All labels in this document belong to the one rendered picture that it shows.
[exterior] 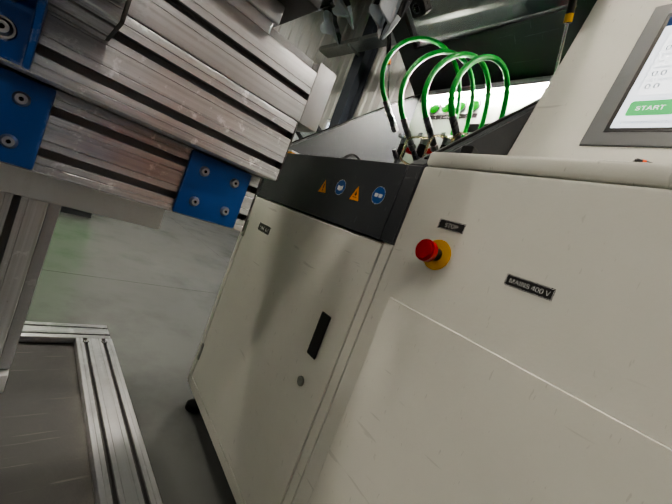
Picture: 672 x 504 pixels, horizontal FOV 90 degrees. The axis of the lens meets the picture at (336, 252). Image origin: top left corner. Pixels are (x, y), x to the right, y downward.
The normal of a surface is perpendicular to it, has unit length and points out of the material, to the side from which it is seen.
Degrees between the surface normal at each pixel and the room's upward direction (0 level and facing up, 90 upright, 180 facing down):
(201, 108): 90
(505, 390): 90
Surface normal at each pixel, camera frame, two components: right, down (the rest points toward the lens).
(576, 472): -0.74, -0.24
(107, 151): 0.63, 0.29
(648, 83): -0.63, -0.45
